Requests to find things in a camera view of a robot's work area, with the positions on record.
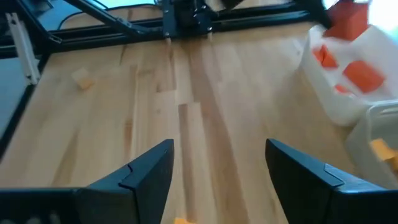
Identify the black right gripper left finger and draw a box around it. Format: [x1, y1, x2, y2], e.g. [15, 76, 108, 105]
[76, 138, 175, 224]

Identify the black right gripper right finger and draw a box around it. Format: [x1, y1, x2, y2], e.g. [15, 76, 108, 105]
[266, 138, 398, 224]

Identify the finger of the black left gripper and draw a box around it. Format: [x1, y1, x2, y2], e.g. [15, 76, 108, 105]
[294, 0, 332, 29]

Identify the red rectangular block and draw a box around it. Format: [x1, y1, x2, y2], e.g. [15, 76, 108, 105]
[343, 60, 386, 94]
[323, 0, 373, 41]

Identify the red wedge block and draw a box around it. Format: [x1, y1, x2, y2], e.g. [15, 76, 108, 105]
[312, 44, 339, 69]

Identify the grey plastic bin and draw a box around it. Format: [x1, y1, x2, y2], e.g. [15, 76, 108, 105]
[345, 99, 398, 190]

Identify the white plastic bin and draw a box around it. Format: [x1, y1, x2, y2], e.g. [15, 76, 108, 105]
[300, 23, 398, 127]

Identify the small natural wood cube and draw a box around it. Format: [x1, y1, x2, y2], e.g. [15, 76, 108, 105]
[70, 67, 96, 91]

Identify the white metal strip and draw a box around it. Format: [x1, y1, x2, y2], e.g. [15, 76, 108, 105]
[4, 12, 41, 85]

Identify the black aluminium table frame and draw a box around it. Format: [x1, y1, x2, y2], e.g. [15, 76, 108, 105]
[0, 0, 330, 162]

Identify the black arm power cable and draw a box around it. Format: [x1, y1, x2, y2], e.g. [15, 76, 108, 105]
[58, 2, 158, 30]

